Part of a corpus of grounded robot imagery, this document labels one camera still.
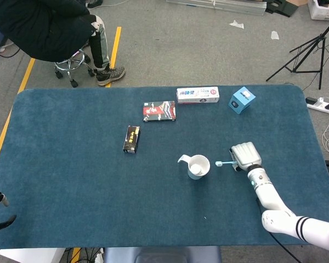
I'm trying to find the black angular floor piece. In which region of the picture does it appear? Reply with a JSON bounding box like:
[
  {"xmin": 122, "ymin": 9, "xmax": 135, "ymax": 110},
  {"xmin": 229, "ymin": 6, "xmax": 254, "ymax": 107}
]
[{"xmin": 265, "ymin": 0, "xmax": 299, "ymax": 18}]

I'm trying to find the blue speaker box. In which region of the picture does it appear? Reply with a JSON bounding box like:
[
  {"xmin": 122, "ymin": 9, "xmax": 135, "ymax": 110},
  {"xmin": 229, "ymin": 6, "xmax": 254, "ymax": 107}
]
[{"xmin": 228, "ymin": 87, "xmax": 257, "ymax": 115}]

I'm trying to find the white plastic crate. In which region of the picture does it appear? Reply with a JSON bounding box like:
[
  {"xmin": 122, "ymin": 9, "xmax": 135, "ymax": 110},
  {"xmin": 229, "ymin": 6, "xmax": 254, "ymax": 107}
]
[{"xmin": 308, "ymin": 0, "xmax": 329, "ymax": 21}]

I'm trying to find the aluminium profile platform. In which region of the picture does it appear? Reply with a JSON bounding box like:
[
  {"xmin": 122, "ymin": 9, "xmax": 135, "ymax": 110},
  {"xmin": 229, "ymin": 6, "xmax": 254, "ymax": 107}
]
[{"xmin": 166, "ymin": 0, "xmax": 267, "ymax": 16}]

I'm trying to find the red black flat box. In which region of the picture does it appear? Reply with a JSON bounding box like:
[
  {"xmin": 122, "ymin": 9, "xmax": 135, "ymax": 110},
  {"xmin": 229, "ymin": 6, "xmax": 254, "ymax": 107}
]
[{"xmin": 143, "ymin": 100, "xmax": 177, "ymax": 123}]

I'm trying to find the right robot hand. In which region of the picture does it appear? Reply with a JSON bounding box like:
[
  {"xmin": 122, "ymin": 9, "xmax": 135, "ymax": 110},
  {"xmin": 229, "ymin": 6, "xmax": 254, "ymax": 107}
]
[{"xmin": 229, "ymin": 141, "xmax": 263, "ymax": 173}]

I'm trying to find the black tripod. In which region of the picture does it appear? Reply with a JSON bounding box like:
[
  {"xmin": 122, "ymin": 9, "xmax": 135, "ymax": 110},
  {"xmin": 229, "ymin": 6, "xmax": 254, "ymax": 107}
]
[{"xmin": 265, "ymin": 13, "xmax": 329, "ymax": 90}]

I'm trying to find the white power strip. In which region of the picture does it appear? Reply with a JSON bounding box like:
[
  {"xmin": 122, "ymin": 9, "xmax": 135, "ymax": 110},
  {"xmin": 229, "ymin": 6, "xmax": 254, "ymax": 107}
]
[{"xmin": 305, "ymin": 96, "xmax": 329, "ymax": 115}]

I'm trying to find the white toothpaste carton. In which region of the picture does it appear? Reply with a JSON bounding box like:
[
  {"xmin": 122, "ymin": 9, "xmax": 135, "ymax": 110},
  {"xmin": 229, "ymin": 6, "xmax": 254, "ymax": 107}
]
[{"xmin": 176, "ymin": 87, "xmax": 220, "ymax": 104}]

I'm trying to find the white handled cup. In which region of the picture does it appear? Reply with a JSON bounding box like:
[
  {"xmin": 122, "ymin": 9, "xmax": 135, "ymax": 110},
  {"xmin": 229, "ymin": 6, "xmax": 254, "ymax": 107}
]
[{"xmin": 177, "ymin": 154, "xmax": 211, "ymax": 180}]

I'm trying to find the person in black jacket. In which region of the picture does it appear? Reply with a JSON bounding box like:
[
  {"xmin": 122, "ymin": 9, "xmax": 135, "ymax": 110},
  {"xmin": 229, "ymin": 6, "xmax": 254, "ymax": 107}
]
[{"xmin": 0, "ymin": 0, "xmax": 126, "ymax": 87}]

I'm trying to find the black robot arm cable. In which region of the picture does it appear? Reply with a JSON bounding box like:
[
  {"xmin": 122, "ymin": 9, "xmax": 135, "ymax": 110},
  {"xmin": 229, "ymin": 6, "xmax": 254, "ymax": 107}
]
[{"xmin": 255, "ymin": 198, "xmax": 302, "ymax": 263}]

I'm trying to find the light blue toothbrush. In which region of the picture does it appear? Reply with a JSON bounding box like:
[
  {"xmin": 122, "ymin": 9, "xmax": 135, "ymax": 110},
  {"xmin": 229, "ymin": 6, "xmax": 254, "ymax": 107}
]
[{"xmin": 215, "ymin": 160, "xmax": 239, "ymax": 168}]

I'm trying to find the blue table mat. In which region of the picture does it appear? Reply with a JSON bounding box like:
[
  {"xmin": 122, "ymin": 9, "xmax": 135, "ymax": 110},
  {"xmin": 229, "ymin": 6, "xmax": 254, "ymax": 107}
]
[{"xmin": 0, "ymin": 84, "xmax": 329, "ymax": 250}]

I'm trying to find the black purple small box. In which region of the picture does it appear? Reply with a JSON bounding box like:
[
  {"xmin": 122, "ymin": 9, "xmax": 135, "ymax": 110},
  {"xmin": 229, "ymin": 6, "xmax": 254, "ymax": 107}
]
[{"xmin": 122, "ymin": 125, "xmax": 141, "ymax": 154}]

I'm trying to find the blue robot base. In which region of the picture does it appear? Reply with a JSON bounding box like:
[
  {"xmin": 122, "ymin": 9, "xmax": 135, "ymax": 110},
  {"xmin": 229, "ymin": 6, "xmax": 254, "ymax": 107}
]
[{"xmin": 103, "ymin": 245, "xmax": 223, "ymax": 263}]

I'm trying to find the black swivel stool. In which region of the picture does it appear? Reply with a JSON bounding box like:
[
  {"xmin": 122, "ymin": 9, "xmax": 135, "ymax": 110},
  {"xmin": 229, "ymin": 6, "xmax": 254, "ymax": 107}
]
[{"xmin": 54, "ymin": 48, "xmax": 97, "ymax": 88}]

